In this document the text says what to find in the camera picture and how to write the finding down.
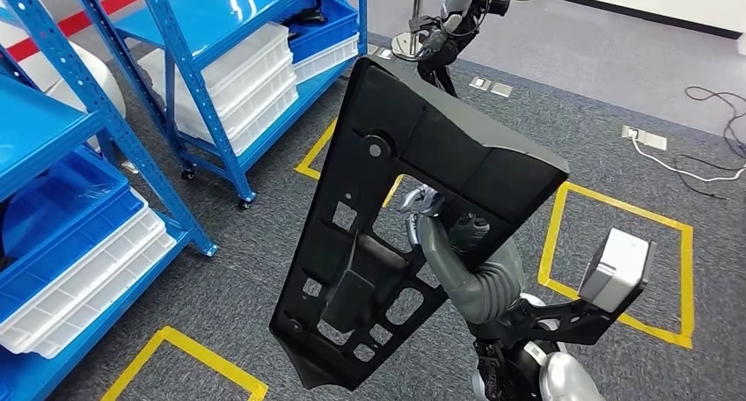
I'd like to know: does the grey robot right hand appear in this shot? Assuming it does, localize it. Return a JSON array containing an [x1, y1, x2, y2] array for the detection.
[[398, 186, 526, 295]]

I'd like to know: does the yellow floor tape marking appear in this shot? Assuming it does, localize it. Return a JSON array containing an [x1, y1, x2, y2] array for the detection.
[[294, 117, 406, 208], [537, 180, 696, 351]]

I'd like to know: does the white car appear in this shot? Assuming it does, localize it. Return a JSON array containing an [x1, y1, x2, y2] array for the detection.
[[0, 0, 176, 123]]

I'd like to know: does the black floor cable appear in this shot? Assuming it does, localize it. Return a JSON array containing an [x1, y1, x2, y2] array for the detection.
[[673, 85, 746, 201]]

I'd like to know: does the white power cable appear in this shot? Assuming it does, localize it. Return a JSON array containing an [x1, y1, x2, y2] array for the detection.
[[629, 135, 746, 184]]

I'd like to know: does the silver black humanoid robot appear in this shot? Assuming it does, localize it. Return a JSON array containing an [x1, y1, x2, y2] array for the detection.
[[406, 0, 517, 98]]

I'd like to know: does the large metal floor outlet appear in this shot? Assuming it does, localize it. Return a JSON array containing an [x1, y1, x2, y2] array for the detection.
[[620, 124, 669, 152]]

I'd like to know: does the red barrier belt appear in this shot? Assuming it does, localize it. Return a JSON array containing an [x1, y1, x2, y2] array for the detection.
[[5, 0, 176, 62]]

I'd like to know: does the blue metal shelf rack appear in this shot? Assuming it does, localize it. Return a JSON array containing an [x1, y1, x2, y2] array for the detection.
[[0, 0, 218, 401], [65, 0, 369, 211]]

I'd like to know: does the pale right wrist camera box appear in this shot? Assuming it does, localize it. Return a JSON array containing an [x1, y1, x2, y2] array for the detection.
[[578, 228, 652, 315]]

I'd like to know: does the black plastic car trim panel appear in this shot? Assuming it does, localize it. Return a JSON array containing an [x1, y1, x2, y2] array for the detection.
[[268, 55, 571, 392]]

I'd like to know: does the blue plastic tray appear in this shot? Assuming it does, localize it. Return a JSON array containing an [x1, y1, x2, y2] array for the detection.
[[0, 148, 150, 324], [287, 0, 360, 66]]

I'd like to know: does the black item in tray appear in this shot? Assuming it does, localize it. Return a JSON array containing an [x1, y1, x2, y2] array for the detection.
[[289, 0, 329, 26]]

